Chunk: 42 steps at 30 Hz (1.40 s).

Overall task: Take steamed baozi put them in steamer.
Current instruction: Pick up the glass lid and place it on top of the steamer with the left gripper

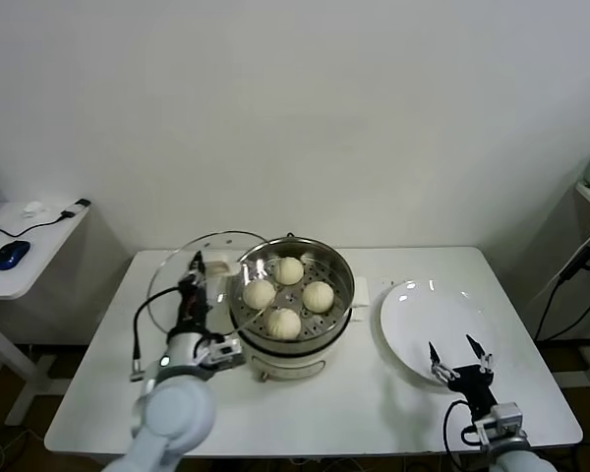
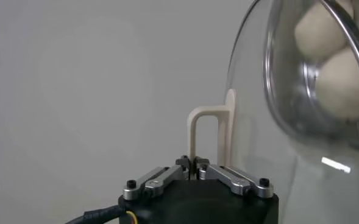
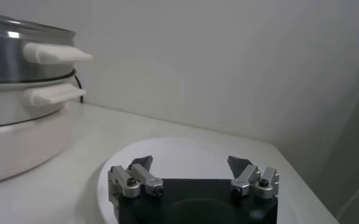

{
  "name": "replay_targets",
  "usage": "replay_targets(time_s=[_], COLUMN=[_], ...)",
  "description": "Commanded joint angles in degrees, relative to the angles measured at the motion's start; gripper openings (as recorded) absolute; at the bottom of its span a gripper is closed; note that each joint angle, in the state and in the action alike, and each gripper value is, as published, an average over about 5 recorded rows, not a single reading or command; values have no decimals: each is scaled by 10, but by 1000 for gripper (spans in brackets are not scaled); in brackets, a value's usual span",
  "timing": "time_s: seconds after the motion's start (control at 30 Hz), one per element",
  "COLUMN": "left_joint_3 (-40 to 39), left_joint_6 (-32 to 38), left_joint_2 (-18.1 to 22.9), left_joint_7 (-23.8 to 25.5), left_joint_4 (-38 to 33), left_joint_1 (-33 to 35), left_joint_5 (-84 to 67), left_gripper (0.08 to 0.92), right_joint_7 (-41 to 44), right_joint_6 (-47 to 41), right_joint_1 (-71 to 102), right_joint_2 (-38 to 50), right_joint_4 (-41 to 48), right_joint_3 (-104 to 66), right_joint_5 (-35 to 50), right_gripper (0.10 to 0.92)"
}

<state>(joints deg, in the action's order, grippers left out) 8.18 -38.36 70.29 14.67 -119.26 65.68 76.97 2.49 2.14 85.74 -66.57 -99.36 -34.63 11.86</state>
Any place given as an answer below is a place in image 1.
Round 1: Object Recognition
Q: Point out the white electric cooking pot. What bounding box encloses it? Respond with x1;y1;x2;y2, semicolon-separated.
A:
220;268;373;385

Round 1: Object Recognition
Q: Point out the blue computer mouse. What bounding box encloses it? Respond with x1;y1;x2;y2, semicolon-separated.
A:
0;240;31;271

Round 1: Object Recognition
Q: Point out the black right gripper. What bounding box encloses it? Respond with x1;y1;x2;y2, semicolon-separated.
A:
426;333;501;412

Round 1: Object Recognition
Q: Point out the black power brick cable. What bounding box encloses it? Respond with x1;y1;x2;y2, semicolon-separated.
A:
533;245;590;343

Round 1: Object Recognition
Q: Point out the large white plate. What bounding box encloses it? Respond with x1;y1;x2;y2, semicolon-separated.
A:
379;278;501;387

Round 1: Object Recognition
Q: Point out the black cable with adapter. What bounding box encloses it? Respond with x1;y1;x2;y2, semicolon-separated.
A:
0;198;91;237

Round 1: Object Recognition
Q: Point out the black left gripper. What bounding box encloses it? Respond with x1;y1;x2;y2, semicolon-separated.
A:
173;250;215;336

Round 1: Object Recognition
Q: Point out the white steamed baozi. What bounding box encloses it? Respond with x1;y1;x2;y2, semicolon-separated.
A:
264;306;303;341
301;280;336;314
242;279;278;312
273;256;306;287

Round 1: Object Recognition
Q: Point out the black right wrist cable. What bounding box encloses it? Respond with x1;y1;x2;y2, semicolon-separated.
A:
442;398;489;469

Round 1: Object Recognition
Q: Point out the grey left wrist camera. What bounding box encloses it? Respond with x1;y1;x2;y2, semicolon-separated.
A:
204;337;246;369

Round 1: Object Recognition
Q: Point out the white side desk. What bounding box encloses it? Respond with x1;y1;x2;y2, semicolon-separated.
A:
0;200;92;427

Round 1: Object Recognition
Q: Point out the round glass pot lid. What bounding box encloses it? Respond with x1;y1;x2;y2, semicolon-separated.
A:
146;228;279;341

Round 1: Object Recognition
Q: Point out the stainless steel steamer basket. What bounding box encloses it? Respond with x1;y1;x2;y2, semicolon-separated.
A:
225;237;355;346

